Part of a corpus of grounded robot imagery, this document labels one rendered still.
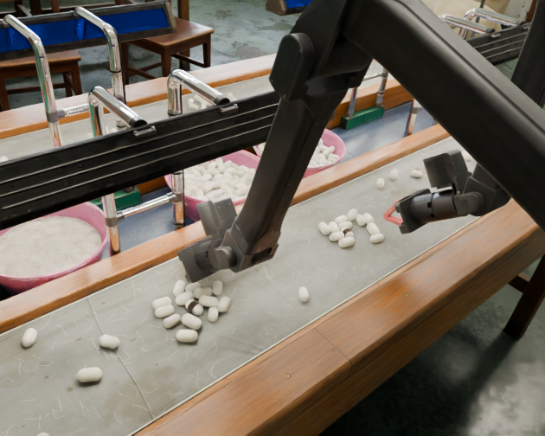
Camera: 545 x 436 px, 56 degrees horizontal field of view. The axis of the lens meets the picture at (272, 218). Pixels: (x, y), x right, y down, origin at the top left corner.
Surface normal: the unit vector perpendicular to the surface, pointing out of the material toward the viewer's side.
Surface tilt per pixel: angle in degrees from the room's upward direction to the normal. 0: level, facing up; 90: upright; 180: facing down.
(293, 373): 0
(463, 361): 0
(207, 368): 0
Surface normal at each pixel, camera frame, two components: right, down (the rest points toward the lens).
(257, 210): -0.77, 0.33
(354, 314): 0.08, -0.80
